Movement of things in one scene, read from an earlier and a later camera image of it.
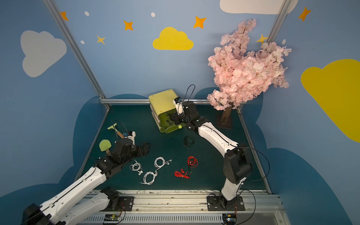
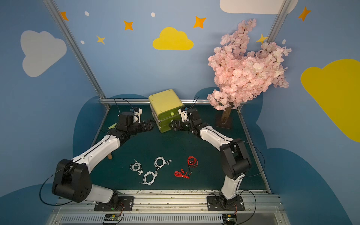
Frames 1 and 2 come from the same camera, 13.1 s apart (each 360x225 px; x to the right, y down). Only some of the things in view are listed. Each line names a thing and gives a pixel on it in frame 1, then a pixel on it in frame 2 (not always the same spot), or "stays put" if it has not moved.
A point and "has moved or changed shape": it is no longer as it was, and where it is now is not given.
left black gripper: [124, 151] to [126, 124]
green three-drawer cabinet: [162, 105] stays put
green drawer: [167, 122] has moved or changed shape
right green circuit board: [229, 218] stays put
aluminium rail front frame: [257, 207] stays put
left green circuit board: [111, 217] stays put
